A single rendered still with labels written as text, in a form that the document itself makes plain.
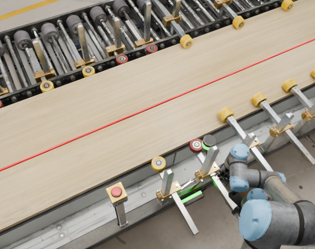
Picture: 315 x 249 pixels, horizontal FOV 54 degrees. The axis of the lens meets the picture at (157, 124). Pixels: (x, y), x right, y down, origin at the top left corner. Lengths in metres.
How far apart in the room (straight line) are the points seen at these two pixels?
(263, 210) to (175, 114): 1.09
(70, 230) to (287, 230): 1.31
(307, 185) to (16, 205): 2.28
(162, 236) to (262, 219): 1.67
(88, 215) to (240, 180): 1.00
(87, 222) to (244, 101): 1.21
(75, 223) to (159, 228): 0.82
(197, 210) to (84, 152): 1.19
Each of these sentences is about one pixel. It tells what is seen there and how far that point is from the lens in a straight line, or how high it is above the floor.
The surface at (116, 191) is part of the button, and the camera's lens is 1.33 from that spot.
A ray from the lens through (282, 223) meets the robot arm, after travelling 0.95.
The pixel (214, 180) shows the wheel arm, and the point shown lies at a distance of 1.78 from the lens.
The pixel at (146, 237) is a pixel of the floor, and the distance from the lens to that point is 2.53.
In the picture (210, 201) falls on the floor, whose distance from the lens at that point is 2.66.
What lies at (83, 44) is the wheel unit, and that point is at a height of 1.01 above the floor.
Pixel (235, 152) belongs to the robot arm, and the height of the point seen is 1.34.
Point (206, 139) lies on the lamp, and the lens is 1.52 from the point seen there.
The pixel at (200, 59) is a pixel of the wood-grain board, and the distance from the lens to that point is 2.20.
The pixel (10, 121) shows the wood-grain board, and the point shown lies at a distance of 2.00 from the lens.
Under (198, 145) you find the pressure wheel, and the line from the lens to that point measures 1.80.
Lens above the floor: 2.48
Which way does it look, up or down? 59 degrees down
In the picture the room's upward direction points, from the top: 5 degrees clockwise
